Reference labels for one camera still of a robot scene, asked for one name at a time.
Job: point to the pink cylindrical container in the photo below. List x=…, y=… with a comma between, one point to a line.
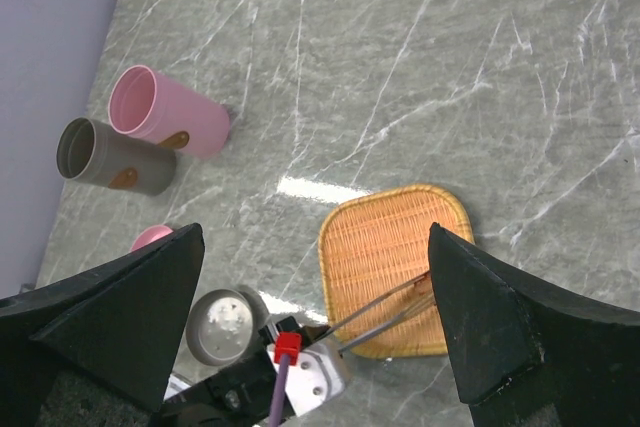
x=147, y=105

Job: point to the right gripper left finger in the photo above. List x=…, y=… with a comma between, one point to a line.
x=97, y=348

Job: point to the aluminium mounting rail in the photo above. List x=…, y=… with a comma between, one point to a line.
x=176, y=384

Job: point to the woven bamboo tray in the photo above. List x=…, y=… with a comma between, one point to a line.
x=369, y=245

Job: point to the grey round lid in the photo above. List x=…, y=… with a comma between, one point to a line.
x=223, y=326

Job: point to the metal tongs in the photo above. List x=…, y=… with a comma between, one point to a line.
x=417, y=296

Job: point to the grey cylindrical container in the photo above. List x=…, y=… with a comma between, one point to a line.
x=92, y=152

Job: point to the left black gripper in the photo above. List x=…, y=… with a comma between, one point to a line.
x=239, y=394

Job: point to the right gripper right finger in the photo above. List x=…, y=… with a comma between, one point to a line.
x=525, y=352

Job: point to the pink round lid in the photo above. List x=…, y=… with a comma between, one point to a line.
x=150, y=235

